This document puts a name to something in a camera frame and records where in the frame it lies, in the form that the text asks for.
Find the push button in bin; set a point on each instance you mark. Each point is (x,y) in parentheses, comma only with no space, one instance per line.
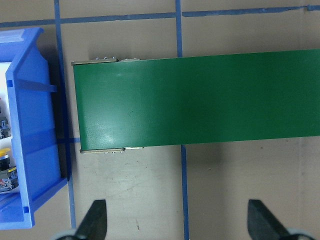
(5,130)

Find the blue source bin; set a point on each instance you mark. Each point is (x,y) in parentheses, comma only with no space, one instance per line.
(32,126)

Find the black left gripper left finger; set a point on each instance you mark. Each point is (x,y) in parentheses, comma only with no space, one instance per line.
(94,224)

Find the yellow mushroom push button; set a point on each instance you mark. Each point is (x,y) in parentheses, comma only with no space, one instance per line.
(5,161)

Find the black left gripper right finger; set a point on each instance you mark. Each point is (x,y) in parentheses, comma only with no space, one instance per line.
(262,224)

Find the green conveyor belt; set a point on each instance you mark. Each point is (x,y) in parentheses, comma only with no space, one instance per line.
(195,100)

